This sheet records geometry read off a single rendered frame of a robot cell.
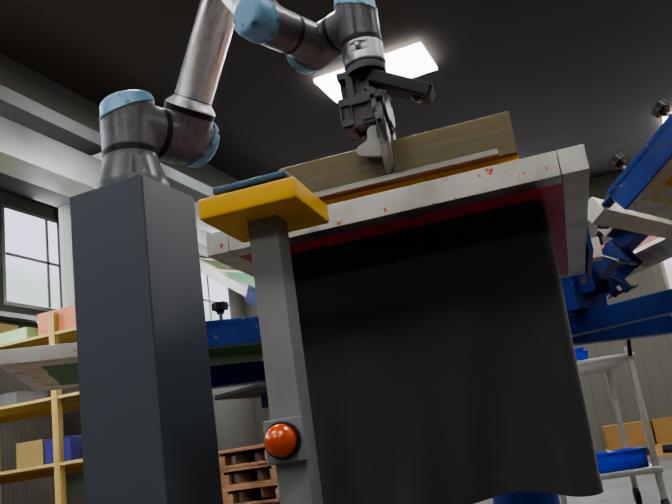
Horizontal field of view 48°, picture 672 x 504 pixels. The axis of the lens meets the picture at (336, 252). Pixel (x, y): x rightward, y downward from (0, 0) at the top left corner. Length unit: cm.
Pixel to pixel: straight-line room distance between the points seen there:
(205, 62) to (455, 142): 67
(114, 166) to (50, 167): 590
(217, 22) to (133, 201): 46
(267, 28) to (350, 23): 15
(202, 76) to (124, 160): 27
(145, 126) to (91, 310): 40
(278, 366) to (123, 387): 58
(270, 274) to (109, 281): 61
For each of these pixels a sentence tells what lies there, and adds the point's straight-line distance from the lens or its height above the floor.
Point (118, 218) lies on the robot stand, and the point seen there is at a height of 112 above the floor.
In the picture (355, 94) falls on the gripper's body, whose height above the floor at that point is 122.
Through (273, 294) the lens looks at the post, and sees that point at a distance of 92.
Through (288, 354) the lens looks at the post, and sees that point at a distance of 91.
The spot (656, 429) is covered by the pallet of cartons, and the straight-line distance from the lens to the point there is 1167.
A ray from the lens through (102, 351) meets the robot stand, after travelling 148.
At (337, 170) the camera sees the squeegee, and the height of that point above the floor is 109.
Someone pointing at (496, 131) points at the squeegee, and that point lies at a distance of 126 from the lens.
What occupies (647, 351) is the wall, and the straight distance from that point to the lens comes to 1296.
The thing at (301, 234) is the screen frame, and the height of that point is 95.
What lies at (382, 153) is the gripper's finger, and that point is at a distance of 125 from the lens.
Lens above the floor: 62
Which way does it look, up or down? 15 degrees up
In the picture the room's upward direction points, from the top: 8 degrees counter-clockwise
